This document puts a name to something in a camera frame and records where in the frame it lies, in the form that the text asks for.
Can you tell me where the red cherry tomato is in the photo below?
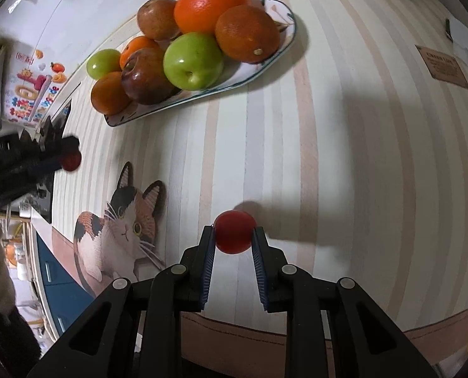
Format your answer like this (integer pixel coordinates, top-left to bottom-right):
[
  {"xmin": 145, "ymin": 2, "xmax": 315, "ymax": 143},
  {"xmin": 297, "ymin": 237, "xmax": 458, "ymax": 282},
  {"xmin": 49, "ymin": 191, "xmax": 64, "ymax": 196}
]
[
  {"xmin": 213, "ymin": 210, "xmax": 257, "ymax": 254},
  {"xmin": 60, "ymin": 150, "xmax": 82, "ymax": 172}
]

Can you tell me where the small orange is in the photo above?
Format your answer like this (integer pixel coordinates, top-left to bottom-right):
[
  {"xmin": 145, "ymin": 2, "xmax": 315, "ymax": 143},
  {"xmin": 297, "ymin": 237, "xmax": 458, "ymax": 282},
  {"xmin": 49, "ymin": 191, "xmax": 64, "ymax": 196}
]
[
  {"xmin": 120, "ymin": 36, "xmax": 159, "ymax": 69},
  {"xmin": 90, "ymin": 72, "xmax": 132, "ymax": 116}
]

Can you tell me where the green apple off plate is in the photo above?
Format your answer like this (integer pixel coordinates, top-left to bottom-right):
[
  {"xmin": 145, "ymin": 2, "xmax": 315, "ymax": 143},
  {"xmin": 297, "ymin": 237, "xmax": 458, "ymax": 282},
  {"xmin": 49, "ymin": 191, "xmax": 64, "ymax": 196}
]
[{"xmin": 86, "ymin": 49, "xmax": 121, "ymax": 80}]

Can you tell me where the dark red apple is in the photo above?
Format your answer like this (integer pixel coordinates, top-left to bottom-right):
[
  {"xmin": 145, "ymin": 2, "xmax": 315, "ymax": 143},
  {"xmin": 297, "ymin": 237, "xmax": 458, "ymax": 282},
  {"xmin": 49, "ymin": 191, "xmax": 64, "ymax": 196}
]
[{"xmin": 121, "ymin": 48, "xmax": 178, "ymax": 106}]

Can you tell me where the green apple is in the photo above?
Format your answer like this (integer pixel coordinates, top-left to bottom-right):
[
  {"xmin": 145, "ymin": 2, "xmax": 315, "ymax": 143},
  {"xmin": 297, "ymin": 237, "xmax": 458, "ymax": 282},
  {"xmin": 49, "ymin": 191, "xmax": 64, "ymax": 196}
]
[{"xmin": 163, "ymin": 32, "xmax": 224, "ymax": 91}]

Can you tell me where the dark orange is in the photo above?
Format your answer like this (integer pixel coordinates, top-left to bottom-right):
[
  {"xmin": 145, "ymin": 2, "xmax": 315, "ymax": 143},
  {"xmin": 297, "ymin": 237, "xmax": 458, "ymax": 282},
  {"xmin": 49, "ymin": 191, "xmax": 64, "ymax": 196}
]
[{"xmin": 215, "ymin": 5, "xmax": 280, "ymax": 64}]

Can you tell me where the colourful sticker sheet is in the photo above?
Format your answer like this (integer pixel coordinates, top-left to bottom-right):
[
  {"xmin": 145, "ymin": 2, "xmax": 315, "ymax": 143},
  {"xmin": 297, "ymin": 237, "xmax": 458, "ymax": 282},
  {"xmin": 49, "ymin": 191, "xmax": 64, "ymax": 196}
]
[{"xmin": 2, "ymin": 41, "xmax": 68, "ymax": 128}]

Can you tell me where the small orange on plate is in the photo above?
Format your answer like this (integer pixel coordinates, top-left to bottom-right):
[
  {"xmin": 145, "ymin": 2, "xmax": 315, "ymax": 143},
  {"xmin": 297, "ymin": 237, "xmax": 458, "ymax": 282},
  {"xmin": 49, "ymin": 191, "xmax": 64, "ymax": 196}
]
[{"xmin": 120, "ymin": 36, "xmax": 159, "ymax": 69}]

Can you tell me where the striped cat table mat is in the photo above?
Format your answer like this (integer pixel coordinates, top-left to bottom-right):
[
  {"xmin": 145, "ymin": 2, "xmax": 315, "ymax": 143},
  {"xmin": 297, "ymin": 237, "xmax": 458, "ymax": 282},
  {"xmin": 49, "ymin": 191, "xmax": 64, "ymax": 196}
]
[{"xmin": 47, "ymin": 0, "xmax": 468, "ymax": 364}]

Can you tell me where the brownish red apple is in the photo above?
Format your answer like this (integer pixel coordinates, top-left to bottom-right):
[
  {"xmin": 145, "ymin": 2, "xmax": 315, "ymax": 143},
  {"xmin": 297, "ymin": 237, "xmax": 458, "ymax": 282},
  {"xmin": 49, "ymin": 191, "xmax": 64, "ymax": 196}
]
[{"xmin": 137, "ymin": 0, "xmax": 180, "ymax": 41}]

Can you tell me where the large orange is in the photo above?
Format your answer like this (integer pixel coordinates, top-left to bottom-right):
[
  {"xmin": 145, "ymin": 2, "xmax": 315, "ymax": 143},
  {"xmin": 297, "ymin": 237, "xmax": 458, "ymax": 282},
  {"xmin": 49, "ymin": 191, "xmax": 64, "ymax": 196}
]
[{"xmin": 173, "ymin": 0, "xmax": 250, "ymax": 35}]

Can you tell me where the brown label card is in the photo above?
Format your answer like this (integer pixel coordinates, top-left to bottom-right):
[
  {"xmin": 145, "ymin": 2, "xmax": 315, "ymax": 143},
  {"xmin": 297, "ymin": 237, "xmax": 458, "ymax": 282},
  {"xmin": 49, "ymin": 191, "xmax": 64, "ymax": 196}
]
[{"xmin": 416, "ymin": 45, "xmax": 468, "ymax": 90}]

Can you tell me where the floral ceramic plate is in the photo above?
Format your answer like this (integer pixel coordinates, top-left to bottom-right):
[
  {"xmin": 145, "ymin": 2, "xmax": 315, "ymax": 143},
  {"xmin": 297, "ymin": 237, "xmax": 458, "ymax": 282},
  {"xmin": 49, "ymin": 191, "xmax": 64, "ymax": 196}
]
[{"xmin": 105, "ymin": 0, "xmax": 296, "ymax": 127}]

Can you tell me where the black pen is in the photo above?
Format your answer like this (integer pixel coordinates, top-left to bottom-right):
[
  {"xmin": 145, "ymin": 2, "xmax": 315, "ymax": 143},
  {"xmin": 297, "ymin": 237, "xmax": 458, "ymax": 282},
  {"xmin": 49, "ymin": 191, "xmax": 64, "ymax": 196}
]
[{"xmin": 445, "ymin": 18, "xmax": 453, "ymax": 42}]

